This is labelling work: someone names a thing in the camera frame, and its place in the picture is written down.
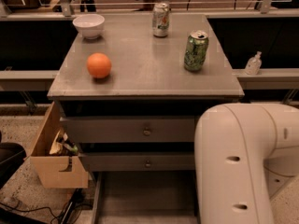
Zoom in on orange fruit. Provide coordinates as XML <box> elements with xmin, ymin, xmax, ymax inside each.
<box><xmin>86</xmin><ymin>53</ymin><xmax>112</xmax><ymax>78</ymax></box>

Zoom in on grey drawer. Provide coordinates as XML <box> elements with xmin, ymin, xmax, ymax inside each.
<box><xmin>92</xmin><ymin>171</ymin><xmax>198</xmax><ymax>224</ymax></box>
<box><xmin>78</xmin><ymin>152</ymin><xmax>195</xmax><ymax>172</ymax></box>
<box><xmin>60</xmin><ymin>117</ymin><xmax>195</xmax><ymax>143</ymax></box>

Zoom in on grey middle drawer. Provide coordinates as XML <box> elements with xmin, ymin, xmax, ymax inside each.
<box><xmin>78</xmin><ymin>152</ymin><xmax>195</xmax><ymax>172</ymax></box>

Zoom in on black chair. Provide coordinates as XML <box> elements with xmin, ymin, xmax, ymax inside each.
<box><xmin>0</xmin><ymin>143</ymin><xmax>26</xmax><ymax>189</ymax></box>

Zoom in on wooden crate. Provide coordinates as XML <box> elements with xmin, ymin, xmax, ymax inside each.
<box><xmin>30</xmin><ymin>103</ymin><xmax>89</xmax><ymax>189</ymax></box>

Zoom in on black floor cables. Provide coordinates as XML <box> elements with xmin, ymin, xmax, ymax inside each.
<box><xmin>0</xmin><ymin>188</ymin><xmax>93</xmax><ymax>224</ymax></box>

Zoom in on crumpled items in crate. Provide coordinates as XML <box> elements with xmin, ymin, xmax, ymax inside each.
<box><xmin>50</xmin><ymin>129</ymin><xmax>78</xmax><ymax>156</ymax></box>

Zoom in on clear sanitizer bottle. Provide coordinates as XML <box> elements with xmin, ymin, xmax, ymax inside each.
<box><xmin>245</xmin><ymin>51</ymin><xmax>262</xmax><ymax>76</ymax></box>

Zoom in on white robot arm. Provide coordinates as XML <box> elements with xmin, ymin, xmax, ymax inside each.
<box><xmin>194</xmin><ymin>103</ymin><xmax>299</xmax><ymax>224</ymax></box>

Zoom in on grey bottom drawer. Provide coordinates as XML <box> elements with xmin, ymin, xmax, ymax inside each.
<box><xmin>92</xmin><ymin>171</ymin><xmax>198</xmax><ymax>224</ymax></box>

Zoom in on grey drawer cabinet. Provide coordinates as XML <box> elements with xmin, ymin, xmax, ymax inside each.
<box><xmin>47</xmin><ymin>12</ymin><xmax>245</xmax><ymax>224</ymax></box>

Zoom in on white soda can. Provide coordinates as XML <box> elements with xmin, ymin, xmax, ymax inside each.
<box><xmin>152</xmin><ymin>2</ymin><xmax>169</xmax><ymax>37</ymax></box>

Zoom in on green soda can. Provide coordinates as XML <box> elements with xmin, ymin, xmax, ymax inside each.
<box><xmin>184</xmin><ymin>30</ymin><xmax>209</xmax><ymax>72</ymax></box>

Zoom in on grey top drawer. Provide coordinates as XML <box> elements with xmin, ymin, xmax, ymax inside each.
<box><xmin>60</xmin><ymin>117</ymin><xmax>195</xmax><ymax>143</ymax></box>

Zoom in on white ceramic bowl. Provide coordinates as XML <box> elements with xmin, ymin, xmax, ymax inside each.
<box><xmin>73</xmin><ymin>14</ymin><xmax>105</xmax><ymax>39</ymax></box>

